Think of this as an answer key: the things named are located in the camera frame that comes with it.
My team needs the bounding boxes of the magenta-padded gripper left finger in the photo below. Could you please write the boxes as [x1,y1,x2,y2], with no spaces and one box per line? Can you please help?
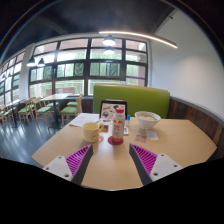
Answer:
[43,143,95,186]

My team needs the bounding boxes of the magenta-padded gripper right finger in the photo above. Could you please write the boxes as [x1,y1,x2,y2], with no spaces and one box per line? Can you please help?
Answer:
[128,143,184,186]

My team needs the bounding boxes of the clear red-capped drink bottle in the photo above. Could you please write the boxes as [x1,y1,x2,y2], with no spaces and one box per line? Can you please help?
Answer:
[111,107,126,140]

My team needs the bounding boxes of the pink packet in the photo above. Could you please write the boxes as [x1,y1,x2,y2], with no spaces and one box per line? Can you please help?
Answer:
[134,133,148,144]

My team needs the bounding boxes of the white packet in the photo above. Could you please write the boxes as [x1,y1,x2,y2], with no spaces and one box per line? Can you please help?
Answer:
[145,130,159,141]

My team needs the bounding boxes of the cream yellow mug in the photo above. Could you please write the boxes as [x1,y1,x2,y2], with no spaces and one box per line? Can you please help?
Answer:
[82,121,105,144]

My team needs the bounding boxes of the flat round red coaster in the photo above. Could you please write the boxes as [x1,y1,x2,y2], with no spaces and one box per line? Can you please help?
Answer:
[107,134,125,146]

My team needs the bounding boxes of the white bowl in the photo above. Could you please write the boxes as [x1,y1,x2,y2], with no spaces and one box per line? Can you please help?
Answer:
[134,110,162,131]

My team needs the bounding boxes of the open white booklet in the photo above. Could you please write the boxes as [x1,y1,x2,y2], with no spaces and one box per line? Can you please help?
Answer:
[68,112,101,128]

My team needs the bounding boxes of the colourful sticker sheet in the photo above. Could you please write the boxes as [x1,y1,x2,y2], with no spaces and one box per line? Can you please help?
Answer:
[99,119,114,132]

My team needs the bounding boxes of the wooden chairs with green seats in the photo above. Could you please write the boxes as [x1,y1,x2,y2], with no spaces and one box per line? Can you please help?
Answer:
[0,94,84,128]

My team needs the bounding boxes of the black-framed picture stand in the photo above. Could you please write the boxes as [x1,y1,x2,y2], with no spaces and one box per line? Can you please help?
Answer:
[99,99,128,122]

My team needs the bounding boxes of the green bench backrest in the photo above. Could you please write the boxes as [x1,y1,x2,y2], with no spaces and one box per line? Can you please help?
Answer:
[92,83,171,120]

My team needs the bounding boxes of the wooden dining table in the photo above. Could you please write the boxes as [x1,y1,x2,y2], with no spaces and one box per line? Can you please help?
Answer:
[4,98,26,129]
[39,92,73,129]

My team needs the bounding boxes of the black pendant ceiling lamps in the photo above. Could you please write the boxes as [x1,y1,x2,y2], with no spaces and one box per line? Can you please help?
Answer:
[25,34,118,68]

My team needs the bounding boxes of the long curved light strip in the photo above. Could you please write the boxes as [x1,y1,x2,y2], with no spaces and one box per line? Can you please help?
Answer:
[98,30,179,50]

